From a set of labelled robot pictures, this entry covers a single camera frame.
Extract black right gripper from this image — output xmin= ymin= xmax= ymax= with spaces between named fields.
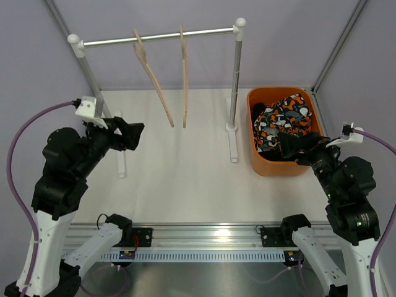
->
xmin=278 ymin=131 xmax=347 ymax=201

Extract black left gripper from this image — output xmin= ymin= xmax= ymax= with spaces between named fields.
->
xmin=75 ymin=116 xmax=144 ymax=179

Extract orange camouflage shorts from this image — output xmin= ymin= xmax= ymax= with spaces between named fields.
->
xmin=251 ymin=93 xmax=312 ymax=155

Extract black shorts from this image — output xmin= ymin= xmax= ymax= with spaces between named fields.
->
xmin=251 ymin=103 xmax=292 ymax=161

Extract wooden hanger with camo shorts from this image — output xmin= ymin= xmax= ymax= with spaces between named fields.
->
xmin=133 ymin=29 xmax=174 ymax=127

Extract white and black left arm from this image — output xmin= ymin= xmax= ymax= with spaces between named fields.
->
xmin=4 ymin=117 xmax=145 ymax=296

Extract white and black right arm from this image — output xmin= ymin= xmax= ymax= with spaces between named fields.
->
xmin=277 ymin=125 xmax=395 ymax=296

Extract orange plastic basket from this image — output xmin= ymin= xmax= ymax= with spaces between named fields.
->
xmin=246 ymin=86 xmax=324 ymax=176

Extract silver clothes rack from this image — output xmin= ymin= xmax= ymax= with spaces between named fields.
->
xmin=67 ymin=17 xmax=246 ymax=163

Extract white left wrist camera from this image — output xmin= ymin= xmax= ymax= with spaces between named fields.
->
xmin=72 ymin=96 xmax=108 ymax=129

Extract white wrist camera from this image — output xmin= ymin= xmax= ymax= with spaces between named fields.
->
xmin=325 ymin=122 xmax=364 ymax=148
xmin=72 ymin=96 xmax=108 ymax=129

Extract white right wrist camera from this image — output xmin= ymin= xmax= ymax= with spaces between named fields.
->
xmin=325 ymin=122 xmax=364 ymax=148

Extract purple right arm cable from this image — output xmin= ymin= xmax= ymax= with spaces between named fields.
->
xmin=352 ymin=129 xmax=396 ymax=297

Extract aluminium mounting rail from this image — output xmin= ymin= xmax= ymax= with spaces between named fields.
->
xmin=64 ymin=223 xmax=340 ymax=251

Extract white slotted cable duct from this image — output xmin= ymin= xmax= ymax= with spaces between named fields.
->
xmin=99 ymin=250 xmax=285 ymax=263

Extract purple floor cable right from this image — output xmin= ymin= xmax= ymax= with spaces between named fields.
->
xmin=244 ymin=253 xmax=329 ymax=297

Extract purple floor cable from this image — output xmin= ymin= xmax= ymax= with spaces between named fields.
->
xmin=79 ymin=264 xmax=132 ymax=296
xmin=244 ymin=253 xmax=329 ymax=297

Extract purple floor cable left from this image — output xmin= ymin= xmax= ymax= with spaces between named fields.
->
xmin=79 ymin=264 xmax=132 ymax=296

